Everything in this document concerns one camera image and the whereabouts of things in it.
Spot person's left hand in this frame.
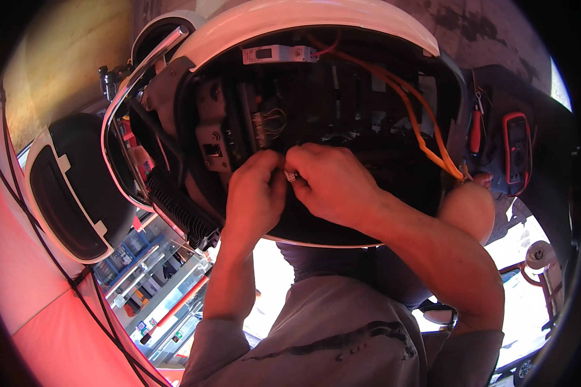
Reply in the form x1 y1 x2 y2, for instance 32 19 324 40
224 149 289 243

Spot person's right hand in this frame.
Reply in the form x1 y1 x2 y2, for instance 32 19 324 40
284 143 385 231

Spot black ribbed footrest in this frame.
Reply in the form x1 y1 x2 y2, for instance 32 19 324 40
147 167 222 252

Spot grey controller box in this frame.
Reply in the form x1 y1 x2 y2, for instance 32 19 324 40
195 77 234 173

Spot shop display shelves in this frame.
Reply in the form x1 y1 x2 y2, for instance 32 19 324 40
93 213 215 369

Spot white circuit breaker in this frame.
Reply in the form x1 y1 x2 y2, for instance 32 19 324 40
242 45 320 66

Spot person's body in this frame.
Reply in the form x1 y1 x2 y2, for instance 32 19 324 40
180 275 506 387

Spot white scooter body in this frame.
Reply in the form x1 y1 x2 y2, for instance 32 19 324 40
102 0 471 250

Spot red black multimeter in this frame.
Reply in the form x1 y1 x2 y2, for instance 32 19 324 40
501 112 534 197

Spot white wire bundle plug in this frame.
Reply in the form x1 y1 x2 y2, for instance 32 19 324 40
251 107 288 148

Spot orange cables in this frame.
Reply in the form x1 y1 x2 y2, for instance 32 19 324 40
307 33 466 184

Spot red handled screwdriver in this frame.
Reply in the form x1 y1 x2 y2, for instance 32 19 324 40
469 91 484 158

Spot chrome grab rail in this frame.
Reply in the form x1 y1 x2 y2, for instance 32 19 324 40
100 25 190 213

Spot red vehicle frame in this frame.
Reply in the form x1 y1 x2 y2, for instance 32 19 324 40
498 240 565 339

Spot red canopy with black cords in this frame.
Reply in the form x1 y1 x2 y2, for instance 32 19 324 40
0 82 175 387

